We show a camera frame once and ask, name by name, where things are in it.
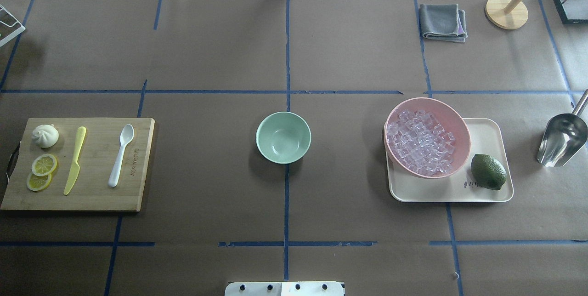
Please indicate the bamboo cutting board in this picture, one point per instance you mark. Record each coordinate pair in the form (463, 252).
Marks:
(97, 158)

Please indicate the grey folded cloth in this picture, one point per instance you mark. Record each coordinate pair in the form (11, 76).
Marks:
(444, 22)

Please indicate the white plastic spoon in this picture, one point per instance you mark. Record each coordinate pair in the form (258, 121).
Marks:
(125, 138)

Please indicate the clear ice cubes pile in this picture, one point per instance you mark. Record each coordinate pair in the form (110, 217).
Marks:
(421, 142)

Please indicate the yellow plastic knife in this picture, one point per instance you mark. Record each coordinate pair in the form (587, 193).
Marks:
(75, 166)

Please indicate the black framed tray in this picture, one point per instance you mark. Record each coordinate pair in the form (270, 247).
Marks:
(572, 11)

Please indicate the cream plastic tray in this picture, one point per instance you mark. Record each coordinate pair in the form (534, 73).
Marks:
(460, 187)

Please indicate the pink bowl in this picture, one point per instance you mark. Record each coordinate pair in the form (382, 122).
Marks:
(448, 117)

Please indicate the green bowl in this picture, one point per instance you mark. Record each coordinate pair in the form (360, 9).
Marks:
(283, 137)

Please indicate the lemon slice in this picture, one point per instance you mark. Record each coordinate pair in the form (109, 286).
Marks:
(44, 165)
(37, 183)

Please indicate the wooden mug tree stand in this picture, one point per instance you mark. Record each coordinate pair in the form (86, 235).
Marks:
(507, 14)

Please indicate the steel ice scoop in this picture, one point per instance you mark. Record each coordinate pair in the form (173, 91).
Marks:
(563, 137)

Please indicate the upper lemon slice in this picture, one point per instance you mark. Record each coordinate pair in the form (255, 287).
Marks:
(44, 165)

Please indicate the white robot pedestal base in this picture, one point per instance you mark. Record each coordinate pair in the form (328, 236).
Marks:
(286, 288)

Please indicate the lower lemon slice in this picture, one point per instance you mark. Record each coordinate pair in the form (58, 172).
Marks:
(37, 183)

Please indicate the green lime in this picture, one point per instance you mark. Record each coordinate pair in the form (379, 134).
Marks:
(488, 172)

